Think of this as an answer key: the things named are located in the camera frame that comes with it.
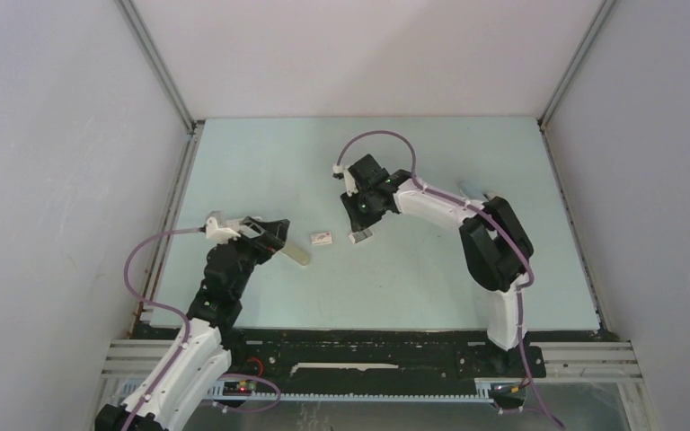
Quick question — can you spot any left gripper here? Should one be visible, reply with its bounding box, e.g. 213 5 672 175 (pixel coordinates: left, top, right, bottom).
220 217 288 298

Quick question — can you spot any staple tray box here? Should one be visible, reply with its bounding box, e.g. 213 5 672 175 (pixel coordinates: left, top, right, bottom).
349 229 374 244

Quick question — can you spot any olive green stapler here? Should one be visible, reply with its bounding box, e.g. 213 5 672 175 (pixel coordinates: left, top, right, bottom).
280 242 311 267

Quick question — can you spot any white staple box sleeve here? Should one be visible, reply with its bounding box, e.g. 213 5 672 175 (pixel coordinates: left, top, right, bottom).
310 232 333 246

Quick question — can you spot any light blue stapler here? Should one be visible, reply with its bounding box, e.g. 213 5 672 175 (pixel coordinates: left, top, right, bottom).
458 180 487 201

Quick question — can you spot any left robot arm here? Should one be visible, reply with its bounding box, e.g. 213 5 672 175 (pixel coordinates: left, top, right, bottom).
93 212 290 430

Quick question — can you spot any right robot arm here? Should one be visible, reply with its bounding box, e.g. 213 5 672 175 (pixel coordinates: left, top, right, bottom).
332 154 534 375

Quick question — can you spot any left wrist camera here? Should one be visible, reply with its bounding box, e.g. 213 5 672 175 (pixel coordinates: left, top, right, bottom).
203 211 242 244

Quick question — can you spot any left aluminium frame post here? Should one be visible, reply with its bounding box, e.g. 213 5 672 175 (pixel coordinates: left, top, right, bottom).
113 0 199 133

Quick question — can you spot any aluminium frame post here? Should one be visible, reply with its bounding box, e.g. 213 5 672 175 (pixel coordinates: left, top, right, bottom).
113 0 199 133
538 0 620 132

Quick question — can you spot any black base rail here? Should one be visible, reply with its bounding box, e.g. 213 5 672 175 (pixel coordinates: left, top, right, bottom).
228 329 546 398

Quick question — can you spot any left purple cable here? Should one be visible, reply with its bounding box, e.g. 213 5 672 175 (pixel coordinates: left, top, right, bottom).
119 227 284 431

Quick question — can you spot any right aluminium frame post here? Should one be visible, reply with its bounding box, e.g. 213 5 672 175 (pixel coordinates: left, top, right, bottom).
538 0 620 132

